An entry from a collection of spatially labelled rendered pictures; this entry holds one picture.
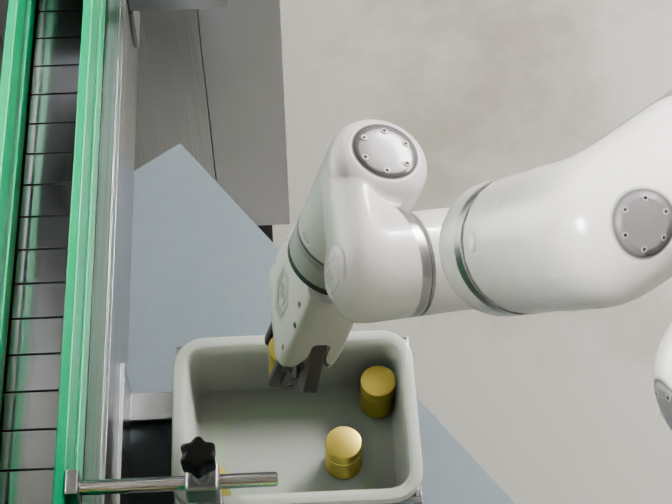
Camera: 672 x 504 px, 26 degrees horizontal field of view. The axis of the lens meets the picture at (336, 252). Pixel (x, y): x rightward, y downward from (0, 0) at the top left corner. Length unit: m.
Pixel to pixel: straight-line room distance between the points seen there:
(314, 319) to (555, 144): 1.50
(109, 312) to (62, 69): 0.30
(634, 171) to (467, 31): 1.98
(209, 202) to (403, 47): 1.19
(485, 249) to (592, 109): 1.83
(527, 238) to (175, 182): 0.85
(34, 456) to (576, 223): 0.66
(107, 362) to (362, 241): 0.41
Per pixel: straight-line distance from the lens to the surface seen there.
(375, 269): 0.99
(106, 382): 1.32
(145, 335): 1.49
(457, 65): 2.69
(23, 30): 1.53
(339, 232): 1.01
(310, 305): 1.13
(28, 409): 1.32
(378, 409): 1.40
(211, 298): 1.51
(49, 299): 1.37
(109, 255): 1.39
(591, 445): 2.29
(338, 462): 1.35
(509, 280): 0.83
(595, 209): 0.77
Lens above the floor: 2.03
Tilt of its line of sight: 56 degrees down
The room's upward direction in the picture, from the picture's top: straight up
